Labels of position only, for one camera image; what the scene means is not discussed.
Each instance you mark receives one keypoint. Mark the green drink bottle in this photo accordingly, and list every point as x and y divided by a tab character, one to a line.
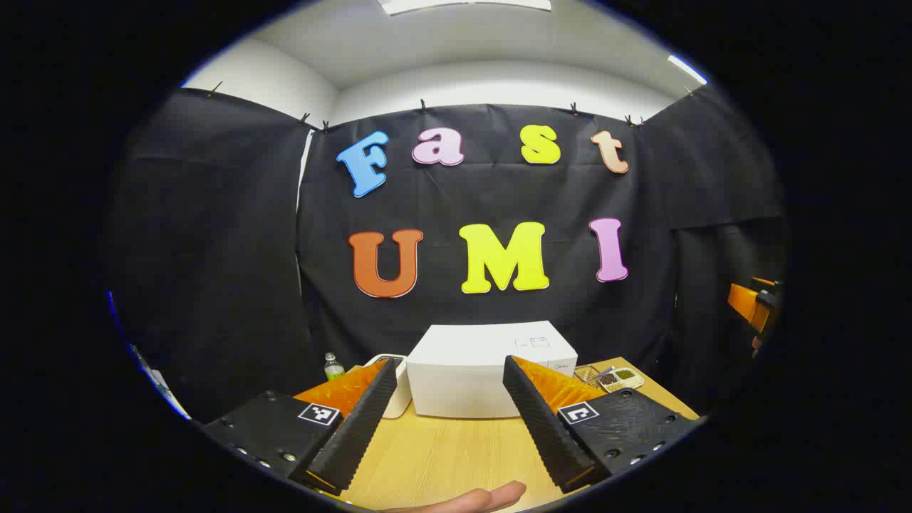
333	368

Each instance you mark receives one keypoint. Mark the white divided snack dish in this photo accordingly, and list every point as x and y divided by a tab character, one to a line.
623	379

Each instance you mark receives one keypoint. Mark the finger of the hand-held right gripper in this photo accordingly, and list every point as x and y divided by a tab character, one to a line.
744	299

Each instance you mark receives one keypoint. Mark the black backdrop cloth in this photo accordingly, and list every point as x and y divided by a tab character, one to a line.
214	249

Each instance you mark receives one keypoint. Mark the long ceiling light panel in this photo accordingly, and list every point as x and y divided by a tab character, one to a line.
463	4

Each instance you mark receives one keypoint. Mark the small ceiling light panel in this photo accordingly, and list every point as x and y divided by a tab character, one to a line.
687	69

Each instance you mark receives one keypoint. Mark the white toaster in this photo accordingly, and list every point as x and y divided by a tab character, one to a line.
402	385

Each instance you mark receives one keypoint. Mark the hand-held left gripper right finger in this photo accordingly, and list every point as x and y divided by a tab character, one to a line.
548	434

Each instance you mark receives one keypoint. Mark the white microwave oven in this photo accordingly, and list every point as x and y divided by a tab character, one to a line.
463	370

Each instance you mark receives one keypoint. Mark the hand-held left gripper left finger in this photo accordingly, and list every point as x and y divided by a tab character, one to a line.
356	434

